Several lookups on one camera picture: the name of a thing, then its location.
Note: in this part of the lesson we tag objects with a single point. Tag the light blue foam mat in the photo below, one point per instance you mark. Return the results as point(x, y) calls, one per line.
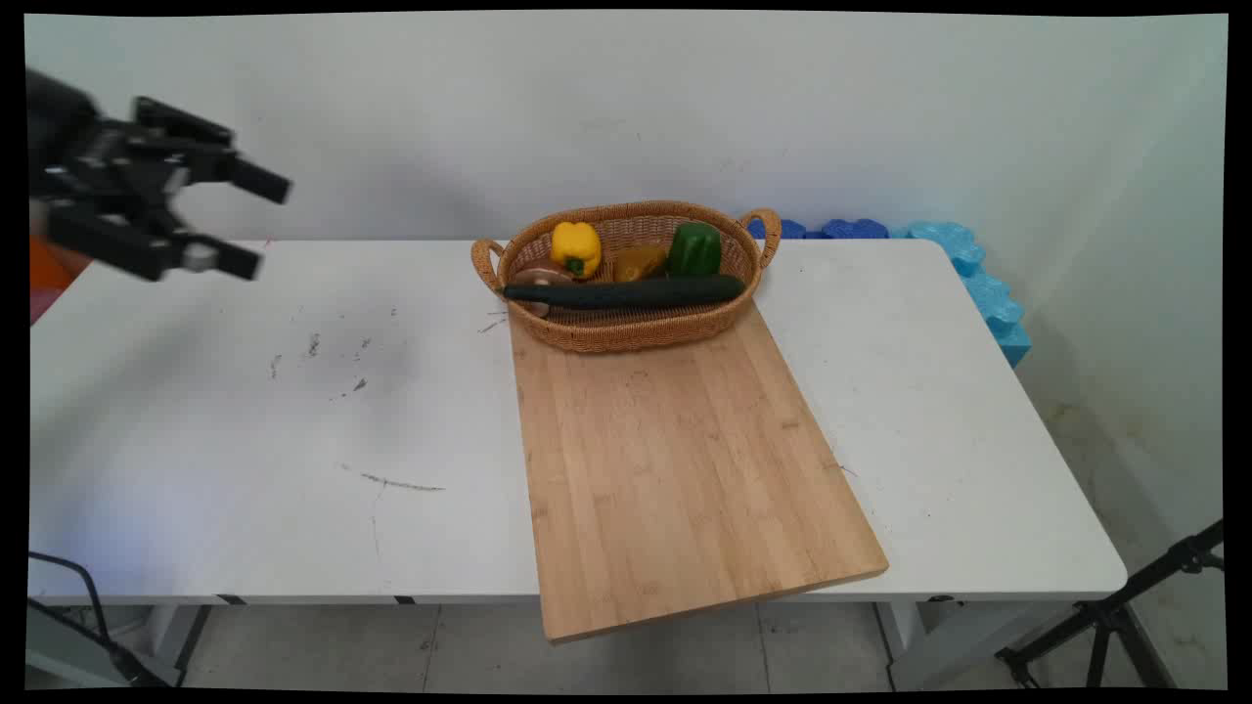
point(988, 293)

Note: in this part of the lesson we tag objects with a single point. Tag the green bell pepper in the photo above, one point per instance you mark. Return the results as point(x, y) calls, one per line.
point(694, 249)

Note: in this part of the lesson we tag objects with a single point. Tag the dark green cucumber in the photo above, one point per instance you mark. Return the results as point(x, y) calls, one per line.
point(626, 292)

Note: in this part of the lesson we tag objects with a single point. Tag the bamboo cutting board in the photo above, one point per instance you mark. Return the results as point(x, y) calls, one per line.
point(675, 469)

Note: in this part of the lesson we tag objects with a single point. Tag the black tripod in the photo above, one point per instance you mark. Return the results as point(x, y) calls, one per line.
point(1110, 616)

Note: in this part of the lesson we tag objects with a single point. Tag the orange object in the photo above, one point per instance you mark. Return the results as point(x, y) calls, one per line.
point(54, 269)

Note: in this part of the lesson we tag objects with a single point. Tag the yellow bell pepper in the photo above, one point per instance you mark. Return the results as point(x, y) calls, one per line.
point(575, 244)

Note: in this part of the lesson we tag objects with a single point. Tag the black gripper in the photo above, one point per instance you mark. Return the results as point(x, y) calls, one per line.
point(93, 161)

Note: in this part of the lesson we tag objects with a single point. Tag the white table leg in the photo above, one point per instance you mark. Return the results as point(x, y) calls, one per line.
point(176, 640)
point(939, 645)

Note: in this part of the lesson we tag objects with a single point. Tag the dark blue foam mat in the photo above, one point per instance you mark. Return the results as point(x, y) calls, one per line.
point(856, 230)

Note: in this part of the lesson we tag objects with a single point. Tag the brown mushroom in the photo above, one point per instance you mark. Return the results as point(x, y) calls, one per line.
point(541, 275)

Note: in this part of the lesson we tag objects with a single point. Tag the yellow-brown potato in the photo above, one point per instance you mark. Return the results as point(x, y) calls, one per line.
point(639, 264)

